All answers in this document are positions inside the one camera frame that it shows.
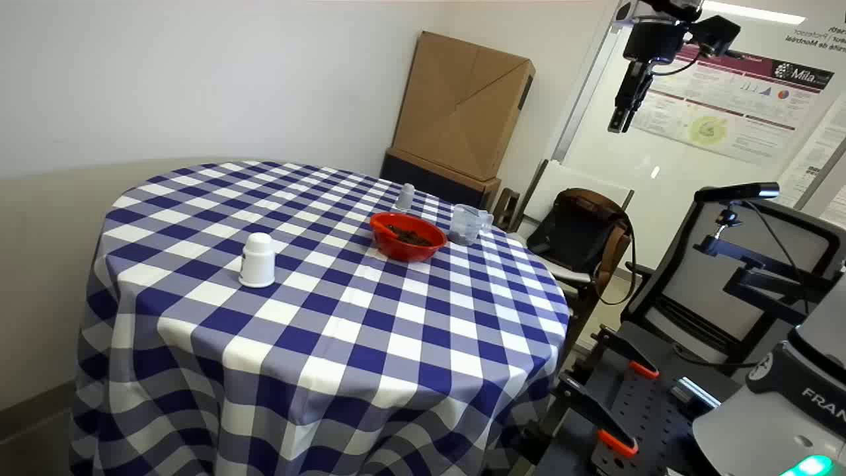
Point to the white paper sheet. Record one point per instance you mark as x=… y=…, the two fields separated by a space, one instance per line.
x=816 y=149

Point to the black stereo camera bar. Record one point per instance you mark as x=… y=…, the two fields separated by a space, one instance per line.
x=739 y=191

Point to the research poster with purple header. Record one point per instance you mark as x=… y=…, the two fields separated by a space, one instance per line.
x=736 y=108

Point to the clear plastic jar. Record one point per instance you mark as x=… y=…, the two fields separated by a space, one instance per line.
x=468 y=224

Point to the dark camera mount arm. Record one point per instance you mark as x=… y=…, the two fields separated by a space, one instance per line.
x=768 y=279

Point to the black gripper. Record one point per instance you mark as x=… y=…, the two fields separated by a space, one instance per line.
x=653 y=41

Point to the blue white checked tablecloth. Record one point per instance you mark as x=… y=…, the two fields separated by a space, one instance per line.
x=353 y=354

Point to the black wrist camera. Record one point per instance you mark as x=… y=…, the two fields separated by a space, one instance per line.
x=714 y=32

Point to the dark food pieces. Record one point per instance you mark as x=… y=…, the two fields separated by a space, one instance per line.
x=414 y=236

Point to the flattened brown cardboard box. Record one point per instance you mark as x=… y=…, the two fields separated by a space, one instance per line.
x=457 y=108

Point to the red plastic bowl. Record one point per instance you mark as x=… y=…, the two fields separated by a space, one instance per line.
x=390 y=245

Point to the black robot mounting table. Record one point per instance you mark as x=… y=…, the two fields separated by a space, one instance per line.
x=650 y=413

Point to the clear plastic cup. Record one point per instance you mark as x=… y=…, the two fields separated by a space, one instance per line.
x=405 y=199

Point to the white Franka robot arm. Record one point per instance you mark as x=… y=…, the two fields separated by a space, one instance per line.
x=748 y=432

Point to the white cup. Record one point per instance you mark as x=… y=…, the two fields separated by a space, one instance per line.
x=256 y=262

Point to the black mesh office chair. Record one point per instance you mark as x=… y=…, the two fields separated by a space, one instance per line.
x=703 y=281

